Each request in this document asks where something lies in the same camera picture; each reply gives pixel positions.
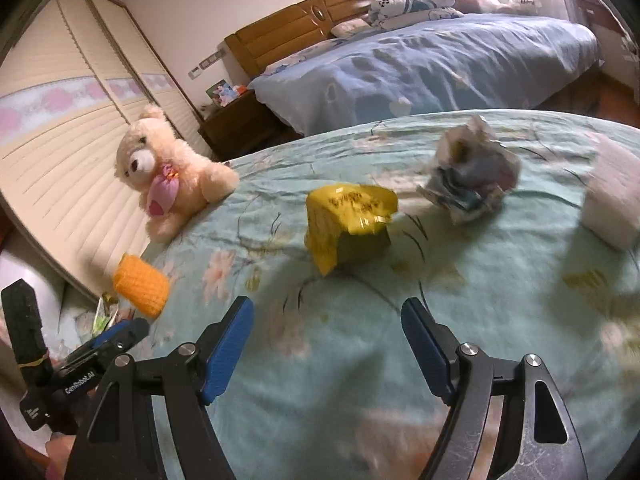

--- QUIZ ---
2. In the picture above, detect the person's left hand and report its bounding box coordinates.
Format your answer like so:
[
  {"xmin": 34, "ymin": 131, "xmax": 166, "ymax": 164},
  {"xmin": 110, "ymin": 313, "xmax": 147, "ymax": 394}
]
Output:
[{"xmin": 46, "ymin": 432, "xmax": 75, "ymax": 480}]

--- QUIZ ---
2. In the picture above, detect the orange knitted cup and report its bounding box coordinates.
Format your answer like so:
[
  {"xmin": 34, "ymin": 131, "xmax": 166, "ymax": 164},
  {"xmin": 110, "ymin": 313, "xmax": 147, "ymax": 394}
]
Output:
[{"xmin": 113, "ymin": 254, "xmax": 170, "ymax": 318}]

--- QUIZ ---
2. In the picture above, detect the cream teddy bear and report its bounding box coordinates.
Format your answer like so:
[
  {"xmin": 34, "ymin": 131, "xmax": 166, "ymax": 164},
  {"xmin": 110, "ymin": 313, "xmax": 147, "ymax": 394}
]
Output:
[{"xmin": 115, "ymin": 104, "xmax": 240, "ymax": 244}]

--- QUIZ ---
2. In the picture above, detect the white tissue pack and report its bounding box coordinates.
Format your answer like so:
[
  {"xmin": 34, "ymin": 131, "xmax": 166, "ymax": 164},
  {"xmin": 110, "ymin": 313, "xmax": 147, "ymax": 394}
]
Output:
[{"xmin": 580, "ymin": 134, "xmax": 639, "ymax": 250}]

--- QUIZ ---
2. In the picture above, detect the crumpled grey paper ball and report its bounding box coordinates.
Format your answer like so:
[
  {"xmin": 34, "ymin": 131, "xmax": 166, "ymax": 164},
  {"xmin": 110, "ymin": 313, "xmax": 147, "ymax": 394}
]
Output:
[{"xmin": 416, "ymin": 115, "xmax": 522, "ymax": 224}]

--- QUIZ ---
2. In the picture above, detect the yellow crumpled wrapper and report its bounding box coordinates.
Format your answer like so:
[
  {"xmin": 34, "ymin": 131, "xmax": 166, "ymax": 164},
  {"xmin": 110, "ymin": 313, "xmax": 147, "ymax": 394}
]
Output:
[{"xmin": 305, "ymin": 183, "xmax": 398, "ymax": 276}]

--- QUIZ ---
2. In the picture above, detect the green floral bed sheet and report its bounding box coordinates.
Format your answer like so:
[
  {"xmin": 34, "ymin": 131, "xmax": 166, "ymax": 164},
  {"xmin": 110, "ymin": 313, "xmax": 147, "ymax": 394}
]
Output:
[{"xmin": 60, "ymin": 108, "xmax": 640, "ymax": 480}]

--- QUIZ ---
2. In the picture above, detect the dark wooden nightstand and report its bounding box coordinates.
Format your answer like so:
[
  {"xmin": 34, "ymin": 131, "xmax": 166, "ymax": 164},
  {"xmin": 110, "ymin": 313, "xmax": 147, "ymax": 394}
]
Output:
[{"xmin": 200, "ymin": 90, "xmax": 302, "ymax": 160}]

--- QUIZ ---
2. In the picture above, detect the framed photo on nightstand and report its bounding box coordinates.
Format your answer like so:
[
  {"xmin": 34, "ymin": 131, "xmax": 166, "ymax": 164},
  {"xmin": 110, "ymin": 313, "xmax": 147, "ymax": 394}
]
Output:
[{"xmin": 206, "ymin": 79, "xmax": 247, "ymax": 107}]

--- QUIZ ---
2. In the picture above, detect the blue bed cover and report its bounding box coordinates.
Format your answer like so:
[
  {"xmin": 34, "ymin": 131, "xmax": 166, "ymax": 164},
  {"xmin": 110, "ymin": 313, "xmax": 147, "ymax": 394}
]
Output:
[{"xmin": 250, "ymin": 14, "xmax": 600, "ymax": 136}]

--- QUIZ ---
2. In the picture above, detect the wooden headboard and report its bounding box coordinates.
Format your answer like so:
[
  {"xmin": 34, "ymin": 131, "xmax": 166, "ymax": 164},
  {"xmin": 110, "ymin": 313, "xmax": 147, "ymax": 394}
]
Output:
[{"xmin": 224, "ymin": 0, "xmax": 374, "ymax": 79}]

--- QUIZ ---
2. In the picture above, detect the pink plush toy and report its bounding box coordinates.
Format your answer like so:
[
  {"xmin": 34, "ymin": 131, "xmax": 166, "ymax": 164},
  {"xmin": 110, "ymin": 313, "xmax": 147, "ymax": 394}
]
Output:
[{"xmin": 454, "ymin": 0, "xmax": 515, "ymax": 14}]

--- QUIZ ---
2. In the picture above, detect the blue white pillow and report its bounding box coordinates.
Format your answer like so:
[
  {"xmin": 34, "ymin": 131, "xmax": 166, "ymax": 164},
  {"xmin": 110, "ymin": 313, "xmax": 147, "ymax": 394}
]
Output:
[{"xmin": 367, "ymin": 0, "xmax": 463, "ymax": 30}]

